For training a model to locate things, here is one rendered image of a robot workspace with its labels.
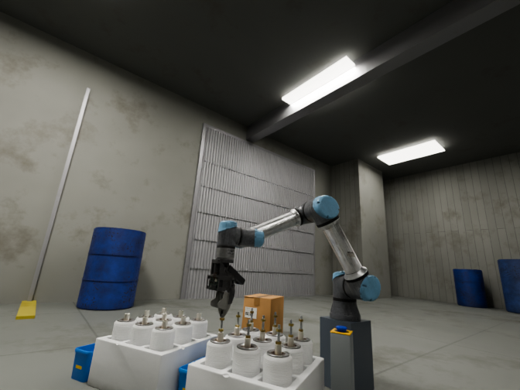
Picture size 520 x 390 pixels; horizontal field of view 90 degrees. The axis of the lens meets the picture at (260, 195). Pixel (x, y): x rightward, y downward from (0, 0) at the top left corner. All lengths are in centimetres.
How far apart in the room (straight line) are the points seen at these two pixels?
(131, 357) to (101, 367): 18
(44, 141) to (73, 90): 80
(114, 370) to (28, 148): 320
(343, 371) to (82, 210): 353
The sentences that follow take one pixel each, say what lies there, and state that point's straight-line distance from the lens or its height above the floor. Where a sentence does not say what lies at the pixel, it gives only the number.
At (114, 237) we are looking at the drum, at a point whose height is 74.
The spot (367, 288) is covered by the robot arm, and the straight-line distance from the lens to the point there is 133.
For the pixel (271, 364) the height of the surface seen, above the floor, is 23.
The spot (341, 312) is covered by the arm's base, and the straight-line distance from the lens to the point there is 145.
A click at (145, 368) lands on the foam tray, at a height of 12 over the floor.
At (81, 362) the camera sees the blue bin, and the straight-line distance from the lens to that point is 158.
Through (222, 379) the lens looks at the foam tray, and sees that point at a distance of 105.
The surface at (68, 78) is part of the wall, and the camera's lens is 457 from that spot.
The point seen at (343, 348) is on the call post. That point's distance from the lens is 111.
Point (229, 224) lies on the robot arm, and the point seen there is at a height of 68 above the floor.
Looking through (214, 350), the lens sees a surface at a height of 23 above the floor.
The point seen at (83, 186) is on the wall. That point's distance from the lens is 407.
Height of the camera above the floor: 52
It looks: 16 degrees up
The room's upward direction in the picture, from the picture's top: 3 degrees clockwise
